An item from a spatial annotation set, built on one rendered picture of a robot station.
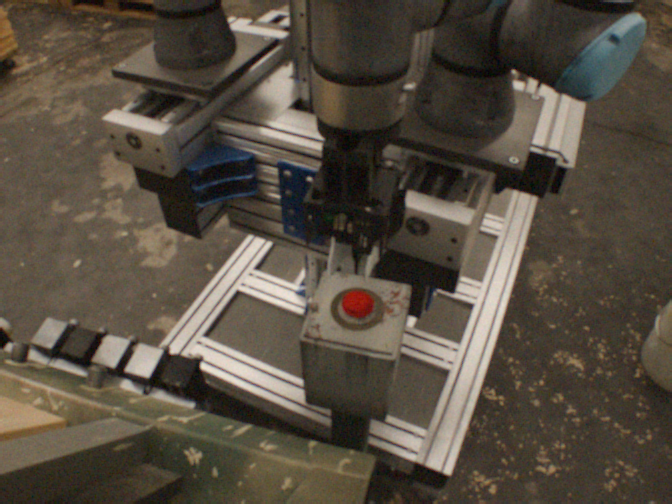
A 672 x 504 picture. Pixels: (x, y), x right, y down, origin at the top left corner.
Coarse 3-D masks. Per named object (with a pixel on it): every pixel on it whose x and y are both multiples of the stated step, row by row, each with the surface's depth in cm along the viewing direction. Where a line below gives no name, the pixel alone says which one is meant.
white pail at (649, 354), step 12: (660, 324) 155; (648, 336) 167; (660, 336) 154; (648, 348) 162; (660, 348) 154; (648, 360) 161; (660, 360) 155; (648, 372) 161; (660, 372) 156; (660, 384) 158
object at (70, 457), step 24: (48, 432) 46; (72, 432) 48; (96, 432) 50; (120, 432) 52; (144, 432) 56; (0, 456) 37; (24, 456) 38; (48, 456) 40; (72, 456) 43; (96, 456) 46; (120, 456) 51; (144, 456) 56; (0, 480) 34; (24, 480) 37; (48, 480) 40; (72, 480) 43; (96, 480) 47
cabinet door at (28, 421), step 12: (0, 396) 60; (0, 408) 55; (12, 408) 57; (24, 408) 58; (0, 420) 51; (12, 420) 52; (24, 420) 54; (36, 420) 55; (48, 420) 56; (60, 420) 57; (0, 432) 48; (12, 432) 49; (24, 432) 51; (36, 432) 53
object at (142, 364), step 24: (0, 336) 85; (48, 336) 82; (72, 336) 82; (96, 336) 82; (48, 360) 81; (72, 360) 81; (96, 360) 79; (120, 360) 80; (144, 360) 79; (192, 360) 79; (120, 384) 79; (144, 384) 79; (168, 384) 77; (192, 384) 79; (192, 408) 76
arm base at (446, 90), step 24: (432, 48) 72; (432, 72) 72; (456, 72) 68; (480, 72) 67; (504, 72) 68; (432, 96) 72; (456, 96) 70; (480, 96) 69; (504, 96) 70; (432, 120) 73; (456, 120) 71; (480, 120) 71; (504, 120) 72
